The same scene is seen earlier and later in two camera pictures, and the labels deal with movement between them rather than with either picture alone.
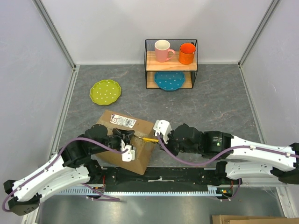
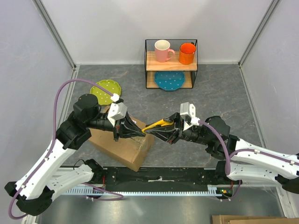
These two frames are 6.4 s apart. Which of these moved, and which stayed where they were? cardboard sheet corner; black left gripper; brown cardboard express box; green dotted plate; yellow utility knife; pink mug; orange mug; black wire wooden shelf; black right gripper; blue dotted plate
Moved: brown cardboard express box; yellow utility knife; black left gripper; black right gripper
Stayed: green dotted plate; blue dotted plate; black wire wooden shelf; cardboard sheet corner; orange mug; pink mug
